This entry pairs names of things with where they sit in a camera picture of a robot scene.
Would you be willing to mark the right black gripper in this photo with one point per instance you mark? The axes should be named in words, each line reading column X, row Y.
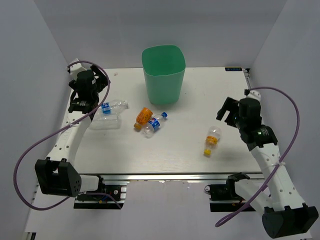
column 230, row 105

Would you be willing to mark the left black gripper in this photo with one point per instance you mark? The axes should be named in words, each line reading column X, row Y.
column 101, row 79

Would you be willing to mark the clear bottle yellow cap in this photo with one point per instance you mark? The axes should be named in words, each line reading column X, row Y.
column 213, row 136

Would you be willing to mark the clear bottle blue label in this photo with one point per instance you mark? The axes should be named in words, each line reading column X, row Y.
column 114, row 107

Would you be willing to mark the large clear crushed bottle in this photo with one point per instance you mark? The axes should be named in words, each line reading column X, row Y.
column 106, row 122

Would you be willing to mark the orange plastic bottle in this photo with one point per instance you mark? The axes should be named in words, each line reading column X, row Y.
column 142, row 118

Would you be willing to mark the pepsi bottle blue cap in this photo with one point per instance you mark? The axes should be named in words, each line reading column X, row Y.
column 154, row 124

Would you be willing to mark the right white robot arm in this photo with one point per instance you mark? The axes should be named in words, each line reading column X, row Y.
column 283, row 211

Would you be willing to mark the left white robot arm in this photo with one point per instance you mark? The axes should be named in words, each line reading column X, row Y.
column 56, row 173

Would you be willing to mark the green plastic bin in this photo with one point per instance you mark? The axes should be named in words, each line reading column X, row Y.
column 164, row 68

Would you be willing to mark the blue sticker right corner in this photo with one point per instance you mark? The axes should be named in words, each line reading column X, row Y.
column 233, row 69

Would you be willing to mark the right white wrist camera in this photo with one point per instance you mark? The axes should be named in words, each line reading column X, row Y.
column 252, row 94

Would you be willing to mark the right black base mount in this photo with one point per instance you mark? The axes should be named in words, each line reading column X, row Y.
column 221, row 200

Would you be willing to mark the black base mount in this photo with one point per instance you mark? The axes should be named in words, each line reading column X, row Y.
column 109, row 196
column 221, row 200

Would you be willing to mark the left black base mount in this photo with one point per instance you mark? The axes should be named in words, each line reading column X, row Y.
column 109, row 196

